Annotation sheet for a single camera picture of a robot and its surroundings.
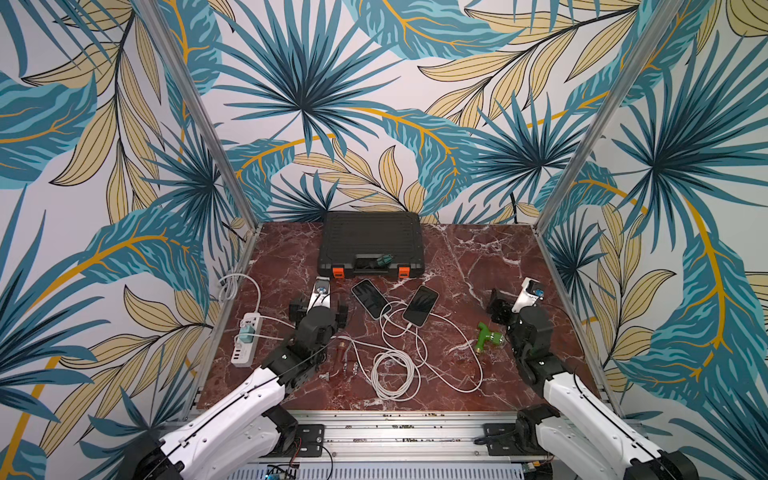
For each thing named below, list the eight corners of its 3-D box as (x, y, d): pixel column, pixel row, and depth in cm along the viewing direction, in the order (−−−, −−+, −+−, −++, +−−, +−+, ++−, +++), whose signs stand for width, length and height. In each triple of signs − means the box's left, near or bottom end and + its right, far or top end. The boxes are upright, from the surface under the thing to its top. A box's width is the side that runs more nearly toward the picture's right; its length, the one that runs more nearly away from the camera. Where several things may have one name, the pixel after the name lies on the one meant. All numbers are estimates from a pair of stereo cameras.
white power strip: (231, 367, 86) (220, 358, 81) (247, 316, 96) (239, 305, 91) (251, 367, 86) (242, 358, 81) (265, 317, 96) (258, 306, 91)
